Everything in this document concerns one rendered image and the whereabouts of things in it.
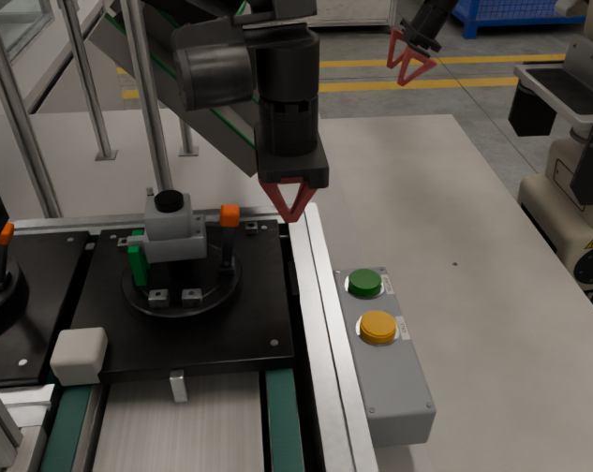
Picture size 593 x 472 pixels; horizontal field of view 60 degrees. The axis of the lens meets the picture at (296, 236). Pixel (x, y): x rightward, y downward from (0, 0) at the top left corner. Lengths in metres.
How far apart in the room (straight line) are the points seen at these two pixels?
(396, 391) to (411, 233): 0.41
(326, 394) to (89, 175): 0.72
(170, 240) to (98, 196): 0.48
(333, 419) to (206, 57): 0.34
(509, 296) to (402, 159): 0.41
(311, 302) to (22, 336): 0.32
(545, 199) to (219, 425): 0.83
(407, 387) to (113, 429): 0.30
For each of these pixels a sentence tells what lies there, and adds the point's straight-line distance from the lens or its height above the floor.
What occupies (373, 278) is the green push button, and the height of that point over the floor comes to 0.97.
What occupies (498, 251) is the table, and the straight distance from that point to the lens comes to 0.89.
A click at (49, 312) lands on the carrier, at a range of 0.64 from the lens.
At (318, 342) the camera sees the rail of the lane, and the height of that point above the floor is 0.96.
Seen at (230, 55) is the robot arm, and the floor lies 1.25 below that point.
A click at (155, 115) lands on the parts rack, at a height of 1.10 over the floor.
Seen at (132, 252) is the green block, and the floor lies 1.04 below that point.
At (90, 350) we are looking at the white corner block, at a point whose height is 0.99.
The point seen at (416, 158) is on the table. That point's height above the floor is 0.86.
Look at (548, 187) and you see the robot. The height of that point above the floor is 0.80.
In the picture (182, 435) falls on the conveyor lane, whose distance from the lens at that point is 0.57.
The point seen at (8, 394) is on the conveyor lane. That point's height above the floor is 0.96.
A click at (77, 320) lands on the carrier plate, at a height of 0.97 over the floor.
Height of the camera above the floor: 1.39
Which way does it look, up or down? 38 degrees down
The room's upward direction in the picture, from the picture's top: straight up
